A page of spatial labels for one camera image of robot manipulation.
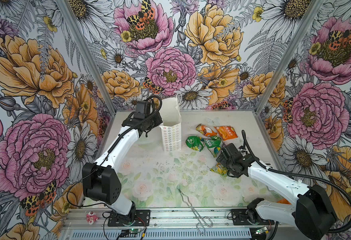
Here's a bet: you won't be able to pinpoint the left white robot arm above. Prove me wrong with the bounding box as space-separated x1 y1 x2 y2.
82 110 162 224

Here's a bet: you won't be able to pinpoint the round green snack packet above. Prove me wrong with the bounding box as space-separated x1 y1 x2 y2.
185 136 204 152

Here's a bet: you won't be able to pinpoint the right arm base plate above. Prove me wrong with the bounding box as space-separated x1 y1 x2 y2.
226 209 275 226

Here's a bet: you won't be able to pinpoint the orange plastic bottle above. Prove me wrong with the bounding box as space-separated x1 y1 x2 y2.
277 199 290 205

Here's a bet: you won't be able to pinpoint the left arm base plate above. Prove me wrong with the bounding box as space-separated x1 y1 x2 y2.
107 210 151 227

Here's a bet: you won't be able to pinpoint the orange red snack bag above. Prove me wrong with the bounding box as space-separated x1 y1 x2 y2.
214 126 238 141

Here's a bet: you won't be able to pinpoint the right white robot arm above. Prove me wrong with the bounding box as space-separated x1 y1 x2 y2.
216 144 337 240

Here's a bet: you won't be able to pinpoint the metal wire tongs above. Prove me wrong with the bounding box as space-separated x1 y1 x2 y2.
178 189 213 235

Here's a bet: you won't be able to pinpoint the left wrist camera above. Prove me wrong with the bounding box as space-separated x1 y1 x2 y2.
133 101 151 120

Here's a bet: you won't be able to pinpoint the orange snack packet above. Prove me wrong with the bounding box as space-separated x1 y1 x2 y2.
196 124 217 137

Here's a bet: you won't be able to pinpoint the right black corrugated cable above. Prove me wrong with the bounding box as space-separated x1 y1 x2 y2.
241 129 351 234

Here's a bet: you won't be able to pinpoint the aluminium front rail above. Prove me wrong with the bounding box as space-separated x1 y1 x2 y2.
62 206 318 230

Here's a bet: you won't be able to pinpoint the white printed paper bag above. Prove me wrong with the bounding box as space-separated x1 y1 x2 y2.
159 94 182 152

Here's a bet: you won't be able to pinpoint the pink white small toy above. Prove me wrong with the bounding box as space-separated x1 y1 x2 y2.
86 211 99 225

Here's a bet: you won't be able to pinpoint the yellow green snack bag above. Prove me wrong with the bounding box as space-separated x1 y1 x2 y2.
210 163 228 176

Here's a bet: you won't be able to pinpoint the small green snack packet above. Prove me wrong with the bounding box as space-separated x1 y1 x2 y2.
204 136 223 158

